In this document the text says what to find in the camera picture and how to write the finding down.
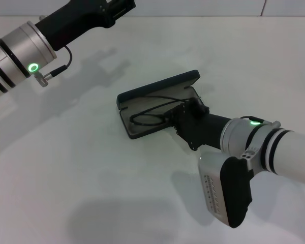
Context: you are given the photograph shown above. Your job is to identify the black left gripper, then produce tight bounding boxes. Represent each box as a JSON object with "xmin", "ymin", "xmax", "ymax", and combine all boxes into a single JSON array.
[{"xmin": 35, "ymin": 0, "xmax": 137, "ymax": 51}]

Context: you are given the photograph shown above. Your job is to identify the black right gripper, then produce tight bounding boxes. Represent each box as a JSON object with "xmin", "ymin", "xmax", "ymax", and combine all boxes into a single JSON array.
[{"xmin": 165, "ymin": 98, "xmax": 231, "ymax": 153}]

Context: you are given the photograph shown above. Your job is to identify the black round glasses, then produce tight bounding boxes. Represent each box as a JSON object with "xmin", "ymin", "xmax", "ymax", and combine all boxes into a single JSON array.
[{"xmin": 129, "ymin": 94, "xmax": 203, "ymax": 127}]

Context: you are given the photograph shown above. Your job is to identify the black glasses case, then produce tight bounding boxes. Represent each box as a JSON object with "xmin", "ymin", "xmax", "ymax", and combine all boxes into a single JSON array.
[{"xmin": 116, "ymin": 69, "xmax": 201, "ymax": 140}]

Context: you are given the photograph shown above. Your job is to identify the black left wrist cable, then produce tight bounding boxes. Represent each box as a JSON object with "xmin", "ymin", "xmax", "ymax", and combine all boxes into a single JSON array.
[{"xmin": 34, "ymin": 45, "xmax": 73, "ymax": 88}]

